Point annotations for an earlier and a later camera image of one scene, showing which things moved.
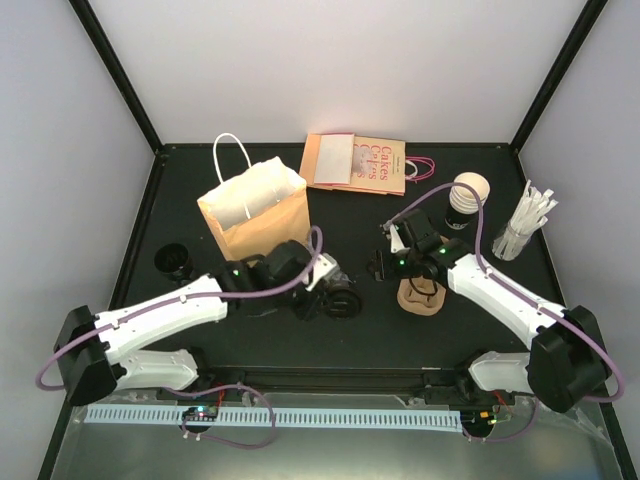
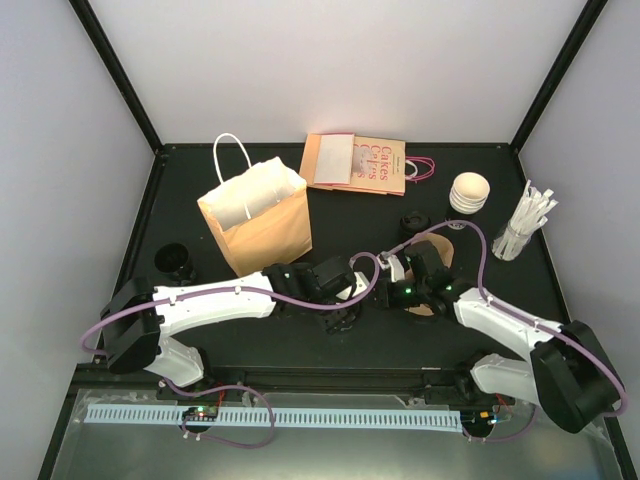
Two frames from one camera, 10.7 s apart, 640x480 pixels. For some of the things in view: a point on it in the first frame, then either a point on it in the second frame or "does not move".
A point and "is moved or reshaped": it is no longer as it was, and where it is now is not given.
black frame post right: [588, 20] does not move
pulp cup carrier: [419, 303] is moved or reshaped
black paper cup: [174, 261] does not move
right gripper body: [391, 270] -> [401, 299]
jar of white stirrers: [527, 215] does not move
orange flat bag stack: [328, 159] does not move
